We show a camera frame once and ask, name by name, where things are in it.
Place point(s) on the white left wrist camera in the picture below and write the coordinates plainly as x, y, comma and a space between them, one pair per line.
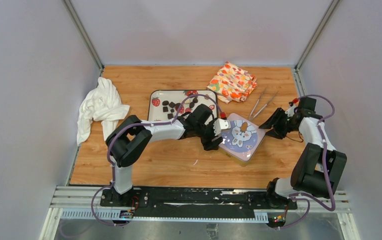
220, 125

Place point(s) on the yellow tin box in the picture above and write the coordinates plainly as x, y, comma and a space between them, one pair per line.
242, 155

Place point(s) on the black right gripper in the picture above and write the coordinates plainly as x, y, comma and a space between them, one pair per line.
274, 121

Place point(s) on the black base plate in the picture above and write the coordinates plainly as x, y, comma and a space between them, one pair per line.
187, 202

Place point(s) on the white cloth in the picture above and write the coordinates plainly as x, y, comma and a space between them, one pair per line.
102, 104

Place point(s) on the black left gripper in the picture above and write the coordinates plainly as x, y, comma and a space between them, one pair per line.
208, 144

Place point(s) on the silver tin lid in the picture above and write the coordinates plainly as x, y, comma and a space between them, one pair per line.
242, 132

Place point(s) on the strawberry print tray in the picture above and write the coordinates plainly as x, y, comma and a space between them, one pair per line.
182, 98

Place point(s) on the dark cube chocolate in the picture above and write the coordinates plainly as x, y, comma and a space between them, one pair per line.
172, 104

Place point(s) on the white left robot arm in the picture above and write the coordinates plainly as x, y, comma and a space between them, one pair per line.
128, 141

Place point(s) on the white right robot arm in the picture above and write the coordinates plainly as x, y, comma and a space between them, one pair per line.
320, 166

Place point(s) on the orange floral cloth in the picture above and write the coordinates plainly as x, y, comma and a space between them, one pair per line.
232, 83

